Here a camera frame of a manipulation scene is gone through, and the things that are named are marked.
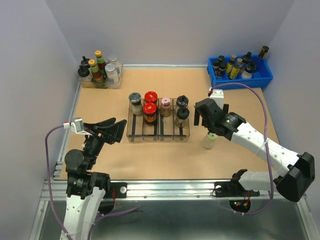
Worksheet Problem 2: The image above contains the black knob bottle front left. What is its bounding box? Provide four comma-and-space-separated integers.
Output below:
77, 65, 92, 82

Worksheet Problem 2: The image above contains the yellow label bottle in bin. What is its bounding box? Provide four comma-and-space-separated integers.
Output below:
226, 54, 243, 80

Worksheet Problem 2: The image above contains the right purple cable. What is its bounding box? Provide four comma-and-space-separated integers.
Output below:
209, 83, 275, 216

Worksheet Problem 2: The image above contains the silver lid jar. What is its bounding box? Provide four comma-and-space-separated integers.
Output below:
107, 54, 121, 75
104, 63, 120, 83

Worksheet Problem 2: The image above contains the chili sauce bottle front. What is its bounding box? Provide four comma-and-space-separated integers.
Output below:
88, 59, 105, 83

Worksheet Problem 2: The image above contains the white powder jar black lid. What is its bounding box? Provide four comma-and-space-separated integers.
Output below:
128, 92, 143, 116

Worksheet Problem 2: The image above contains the dark bottle behind blue bin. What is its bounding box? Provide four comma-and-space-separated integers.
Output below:
258, 45, 270, 59

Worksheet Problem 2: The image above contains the red lid sauce jar front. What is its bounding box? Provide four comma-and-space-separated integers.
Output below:
142, 102, 158, 125

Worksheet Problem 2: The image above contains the red lid sauce jar back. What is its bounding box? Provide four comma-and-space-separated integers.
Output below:
144, 91, 158, 104

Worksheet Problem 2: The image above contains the black cap spice jar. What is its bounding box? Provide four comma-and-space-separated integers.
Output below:
176, 95, 189, 109

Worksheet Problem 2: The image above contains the blue plastic bin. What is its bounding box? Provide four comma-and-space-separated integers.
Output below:
206, 54, 273, 88

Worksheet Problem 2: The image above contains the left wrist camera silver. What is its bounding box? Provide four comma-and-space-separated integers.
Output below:
63, 117, 88, 135

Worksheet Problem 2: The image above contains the black knob lid bottle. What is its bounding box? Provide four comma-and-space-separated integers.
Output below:
174, 107, 190, 128

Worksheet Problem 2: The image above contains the silver lid jar front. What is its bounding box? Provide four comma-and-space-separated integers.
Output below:
104, 63, 120, 83

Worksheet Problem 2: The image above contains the pink lid spice jar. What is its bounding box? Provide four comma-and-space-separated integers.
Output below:
160, 97, 172, 117

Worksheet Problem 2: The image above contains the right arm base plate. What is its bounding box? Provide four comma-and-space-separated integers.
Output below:
214, 180, 260, 198

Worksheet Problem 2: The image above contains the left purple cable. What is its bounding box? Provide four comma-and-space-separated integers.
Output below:
44, 124, 72, 240

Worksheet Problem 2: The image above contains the silver lid jar back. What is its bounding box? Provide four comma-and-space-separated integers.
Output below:
107, 54, 121, 75

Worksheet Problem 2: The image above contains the aluminium rail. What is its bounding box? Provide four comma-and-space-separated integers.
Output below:
40, 179, 269, 201

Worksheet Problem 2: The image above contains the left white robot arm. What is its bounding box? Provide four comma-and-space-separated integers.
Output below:
60, 117, 127, 240

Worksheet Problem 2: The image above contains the clear bin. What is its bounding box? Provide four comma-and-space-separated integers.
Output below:
126, 103, 144, 144
157, 98, 174, 142
142, 101, 158, 142
173, 97, 190, 142

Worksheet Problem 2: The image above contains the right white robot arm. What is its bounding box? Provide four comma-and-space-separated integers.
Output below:
195, 98, 315, 203

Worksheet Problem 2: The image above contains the yellow lid spice jar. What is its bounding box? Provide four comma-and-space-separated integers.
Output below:
201, 132, 217, 150

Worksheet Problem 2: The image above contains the black knob bottle in bin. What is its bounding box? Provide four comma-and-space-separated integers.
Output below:
240, 51, 257, 79

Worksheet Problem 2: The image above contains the chili sauce bottle back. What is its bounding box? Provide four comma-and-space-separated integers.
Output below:
95, 50, 107, 78

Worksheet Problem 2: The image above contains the black knob bottle back left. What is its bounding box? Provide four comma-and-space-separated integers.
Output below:
80, 56, 90, 69

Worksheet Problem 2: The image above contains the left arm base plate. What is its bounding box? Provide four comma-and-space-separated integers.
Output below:
103, 181, 128, 199

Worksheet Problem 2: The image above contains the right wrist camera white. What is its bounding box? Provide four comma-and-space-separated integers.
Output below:
208, 87, 224, 109

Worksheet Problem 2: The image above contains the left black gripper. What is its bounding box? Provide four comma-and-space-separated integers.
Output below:
83, 116, 127, 168

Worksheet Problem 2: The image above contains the purple cable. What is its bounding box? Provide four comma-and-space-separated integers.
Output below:
209, 83, 275, 216
44, 124, 72, 240

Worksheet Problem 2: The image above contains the red lid sauce jar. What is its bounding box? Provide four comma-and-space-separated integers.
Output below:
142, 102, 158, 125
144, 91, 158, 104

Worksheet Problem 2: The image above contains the chili sauce bottle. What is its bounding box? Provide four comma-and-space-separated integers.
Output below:
88, 59, 105, 83
95, 50, 107, 78

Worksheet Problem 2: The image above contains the clear corner storage box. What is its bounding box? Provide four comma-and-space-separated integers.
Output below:
78, 68, 122, 89

